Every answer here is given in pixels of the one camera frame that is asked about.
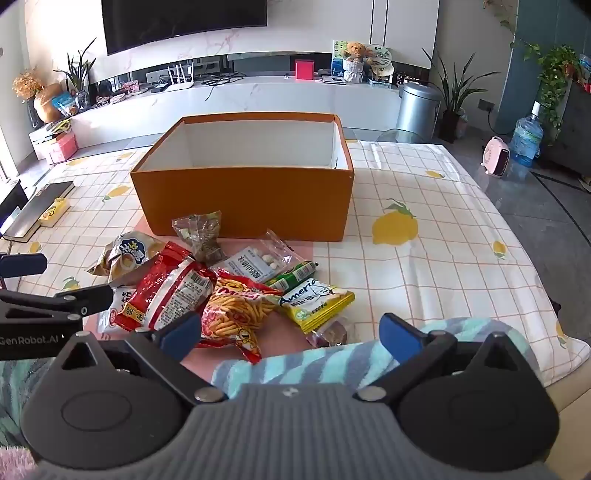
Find black book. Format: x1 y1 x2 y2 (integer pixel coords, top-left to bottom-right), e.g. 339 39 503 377
1 181 75 241

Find teal striped cloth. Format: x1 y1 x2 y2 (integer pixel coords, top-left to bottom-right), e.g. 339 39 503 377
0 316 539 450

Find teddy bear in white pot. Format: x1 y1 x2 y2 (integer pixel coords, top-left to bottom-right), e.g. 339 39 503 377
342 41 371 85

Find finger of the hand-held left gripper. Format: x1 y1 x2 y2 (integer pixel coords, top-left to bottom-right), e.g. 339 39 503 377
0 253 48 279
28 284 115 320

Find long leaf potted plant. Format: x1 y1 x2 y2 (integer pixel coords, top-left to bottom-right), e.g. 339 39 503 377
421 47 502 144

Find lemon print tablecloth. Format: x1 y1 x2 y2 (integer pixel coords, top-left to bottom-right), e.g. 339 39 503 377
0 141 591 389

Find black television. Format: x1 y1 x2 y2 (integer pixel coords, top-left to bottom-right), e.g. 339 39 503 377
100 0 269 56

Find dried orange flowers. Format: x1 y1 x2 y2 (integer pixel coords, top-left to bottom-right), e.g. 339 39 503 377
11 68 45 100

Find pink heater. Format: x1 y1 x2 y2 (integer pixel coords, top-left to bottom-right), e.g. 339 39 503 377
480 136 512 179

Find orange vase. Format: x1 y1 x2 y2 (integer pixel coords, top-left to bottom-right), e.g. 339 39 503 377
34 83 66 124

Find white marble console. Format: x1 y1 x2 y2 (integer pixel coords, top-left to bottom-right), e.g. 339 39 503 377
69 75 403 149

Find green picture card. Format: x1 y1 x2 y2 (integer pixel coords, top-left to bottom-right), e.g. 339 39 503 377
331 39 350 78

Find yellow box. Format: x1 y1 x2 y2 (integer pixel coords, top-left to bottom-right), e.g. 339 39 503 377
39 198 71 227

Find small dark snack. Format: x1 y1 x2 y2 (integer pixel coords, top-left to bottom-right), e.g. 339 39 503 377
306 318 357 348

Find orange cardboard box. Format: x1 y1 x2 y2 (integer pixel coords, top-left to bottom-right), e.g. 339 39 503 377
130 112 355 242

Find black cables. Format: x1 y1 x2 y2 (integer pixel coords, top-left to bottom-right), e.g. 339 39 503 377
200 73 297 101

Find yellow white snack packet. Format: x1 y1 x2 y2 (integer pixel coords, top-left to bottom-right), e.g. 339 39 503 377
278 277 356 335

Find round glass table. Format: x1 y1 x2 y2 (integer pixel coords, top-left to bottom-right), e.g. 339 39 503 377
375 129 433 145

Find round printed fan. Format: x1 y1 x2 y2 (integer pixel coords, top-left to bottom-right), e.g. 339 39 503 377
366 44 394 69

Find green sausage stick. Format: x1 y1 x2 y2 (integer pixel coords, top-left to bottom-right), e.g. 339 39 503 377
265 259 320 292

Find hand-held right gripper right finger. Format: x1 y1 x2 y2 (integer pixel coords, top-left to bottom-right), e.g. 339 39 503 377
353 313 522 402

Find pink storage box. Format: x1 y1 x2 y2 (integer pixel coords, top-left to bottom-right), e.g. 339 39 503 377
44 131 79 165

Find white router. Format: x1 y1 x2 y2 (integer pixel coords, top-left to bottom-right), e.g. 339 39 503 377
165 64 195 93

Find silver trash can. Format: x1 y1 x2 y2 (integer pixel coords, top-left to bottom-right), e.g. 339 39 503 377
396 82 443 144

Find pink mat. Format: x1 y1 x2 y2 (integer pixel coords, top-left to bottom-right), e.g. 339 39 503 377
178 226 384 386

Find small green potted plant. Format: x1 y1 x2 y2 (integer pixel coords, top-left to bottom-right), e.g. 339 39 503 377
54 39 98 112

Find white cloud print chip bag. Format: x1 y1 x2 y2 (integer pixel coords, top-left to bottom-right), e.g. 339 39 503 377
87 231 166 283

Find clear bag of brown snacks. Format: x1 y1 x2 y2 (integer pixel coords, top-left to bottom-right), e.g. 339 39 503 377
172 210 227 267

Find clear packet of white balls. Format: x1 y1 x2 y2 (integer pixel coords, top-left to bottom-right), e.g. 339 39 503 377
216 228 304 283

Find dark cabinet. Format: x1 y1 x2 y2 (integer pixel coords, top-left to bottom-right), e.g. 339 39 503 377
539 76 591 177

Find pink fuzzy cloth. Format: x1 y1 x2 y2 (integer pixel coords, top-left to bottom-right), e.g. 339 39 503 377
0 444 37 480

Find red packet with white label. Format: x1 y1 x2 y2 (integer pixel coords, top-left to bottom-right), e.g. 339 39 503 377
124 242 218 333

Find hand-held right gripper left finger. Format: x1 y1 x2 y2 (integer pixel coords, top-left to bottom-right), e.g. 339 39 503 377
50 313 228 404

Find blue water bottle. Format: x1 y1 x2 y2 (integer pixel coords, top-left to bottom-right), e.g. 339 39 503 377
509 102 546 168

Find red yellow fries snack bag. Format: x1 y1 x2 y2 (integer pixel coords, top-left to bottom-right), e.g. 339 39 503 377
198 270 283 366

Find trailing green plant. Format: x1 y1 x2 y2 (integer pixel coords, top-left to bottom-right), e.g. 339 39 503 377
509 39 583 139

